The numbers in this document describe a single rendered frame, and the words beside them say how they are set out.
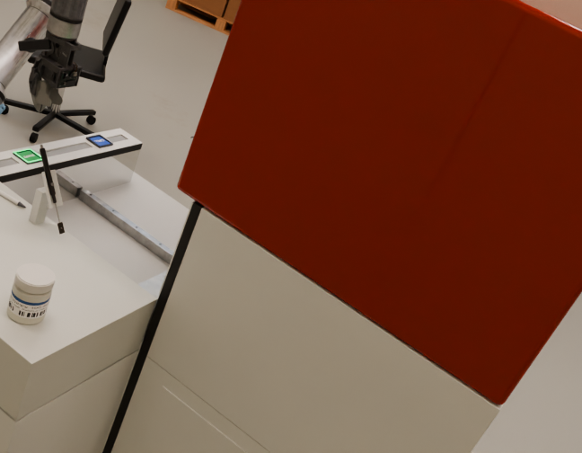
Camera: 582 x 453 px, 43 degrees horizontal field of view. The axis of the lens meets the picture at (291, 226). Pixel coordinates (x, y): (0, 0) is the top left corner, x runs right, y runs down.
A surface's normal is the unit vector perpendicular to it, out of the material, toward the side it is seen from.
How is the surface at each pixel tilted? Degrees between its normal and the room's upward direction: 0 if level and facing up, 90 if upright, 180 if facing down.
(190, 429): 90
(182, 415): 90
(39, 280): 0
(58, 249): 0
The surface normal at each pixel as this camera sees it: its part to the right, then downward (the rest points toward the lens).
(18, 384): -0.48, 0.25
